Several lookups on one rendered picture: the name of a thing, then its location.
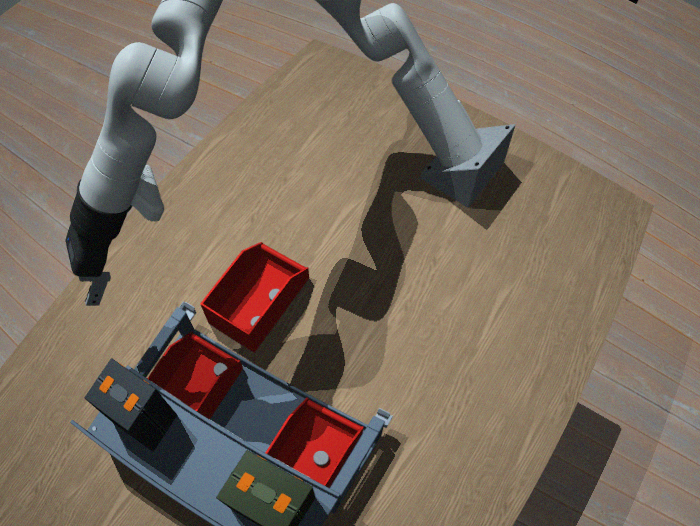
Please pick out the grey metal shelf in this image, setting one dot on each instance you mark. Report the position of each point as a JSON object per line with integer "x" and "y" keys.
{"x": 196, "y": 456}

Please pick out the dark green case with orange latches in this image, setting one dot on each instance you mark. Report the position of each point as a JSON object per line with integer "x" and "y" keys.
{"x": 264, "y": 493}

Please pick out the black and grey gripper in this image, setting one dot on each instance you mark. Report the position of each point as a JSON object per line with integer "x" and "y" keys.
{"x": 97, "y": 214}

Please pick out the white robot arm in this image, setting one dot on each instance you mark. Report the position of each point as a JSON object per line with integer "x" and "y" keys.
{"x": 162, "y": 84}

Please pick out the dark grey case with orange latches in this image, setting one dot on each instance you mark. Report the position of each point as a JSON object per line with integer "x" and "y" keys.
{"x": 132, "y": 403}

